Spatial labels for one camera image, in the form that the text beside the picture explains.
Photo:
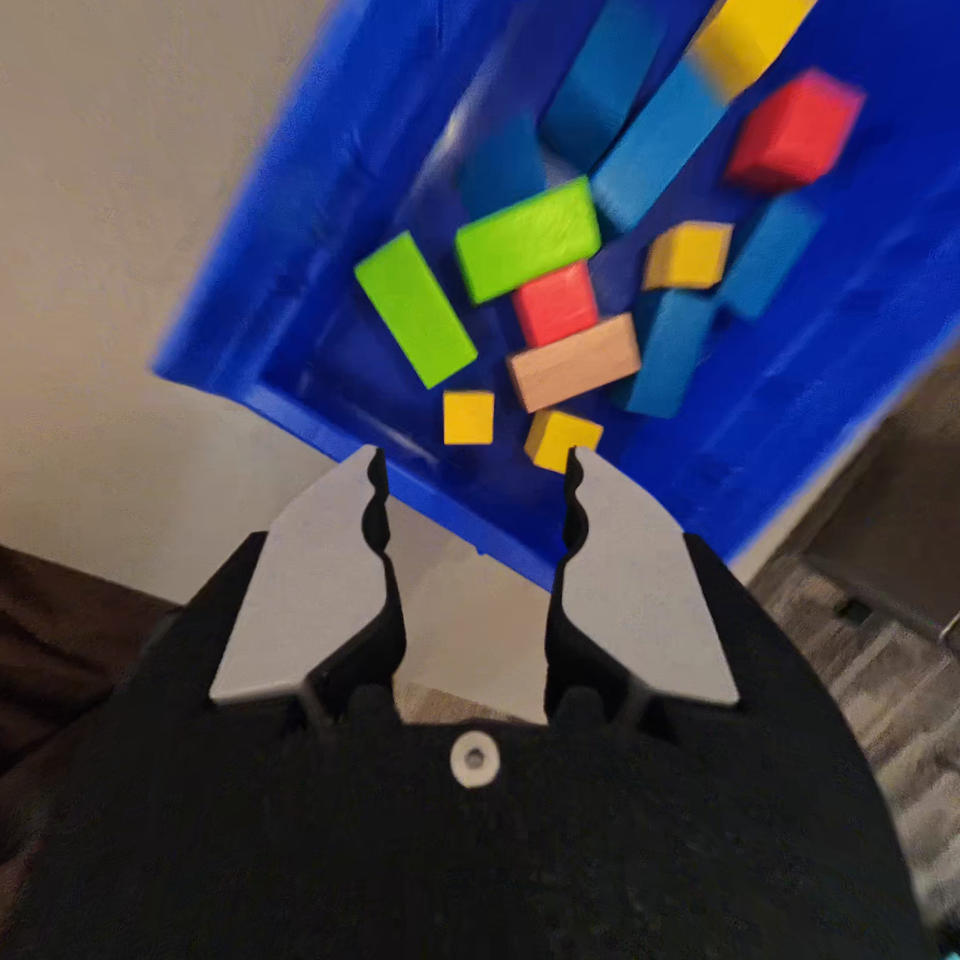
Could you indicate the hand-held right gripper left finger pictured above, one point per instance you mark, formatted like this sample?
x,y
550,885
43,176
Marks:
x,y
300,600

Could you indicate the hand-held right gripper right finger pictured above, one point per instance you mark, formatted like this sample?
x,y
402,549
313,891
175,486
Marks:
x,y
645,600

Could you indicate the blue plastic bin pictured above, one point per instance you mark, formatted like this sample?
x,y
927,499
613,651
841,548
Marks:
x,y
300,225

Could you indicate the pile of coloured wooden blocks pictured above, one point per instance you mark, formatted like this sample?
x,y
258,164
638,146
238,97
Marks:
x,y
525,240

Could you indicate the grey desk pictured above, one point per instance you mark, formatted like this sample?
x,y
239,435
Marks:
x,y
105,225

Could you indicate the person's brown clothing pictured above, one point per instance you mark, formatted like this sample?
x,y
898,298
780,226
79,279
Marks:
x,y
60,660

